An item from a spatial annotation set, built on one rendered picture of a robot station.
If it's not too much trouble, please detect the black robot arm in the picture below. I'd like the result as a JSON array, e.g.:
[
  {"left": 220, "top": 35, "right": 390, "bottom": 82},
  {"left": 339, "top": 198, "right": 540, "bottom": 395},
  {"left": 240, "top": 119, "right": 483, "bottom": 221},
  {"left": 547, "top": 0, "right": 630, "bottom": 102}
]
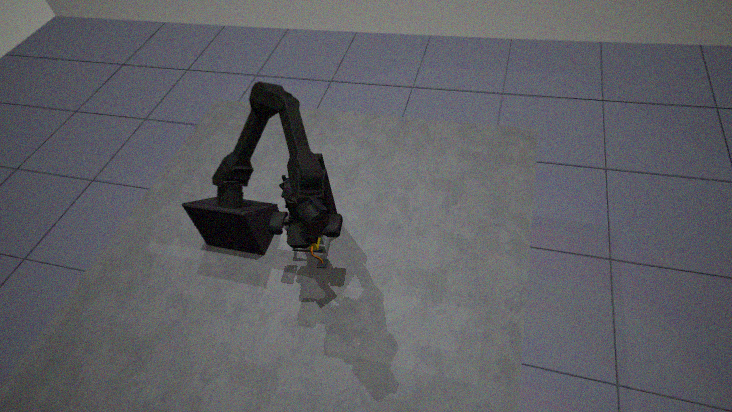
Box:
[{"left": 212, "top": 82, "right": 329, "bottom": 249}]

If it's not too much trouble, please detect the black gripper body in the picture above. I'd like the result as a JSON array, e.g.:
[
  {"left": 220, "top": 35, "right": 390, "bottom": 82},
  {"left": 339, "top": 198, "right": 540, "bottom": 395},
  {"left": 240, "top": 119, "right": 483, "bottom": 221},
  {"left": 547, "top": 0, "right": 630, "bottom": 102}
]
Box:
[{"left": 268, "top": 211, "right": 343, "bottom": 237}]

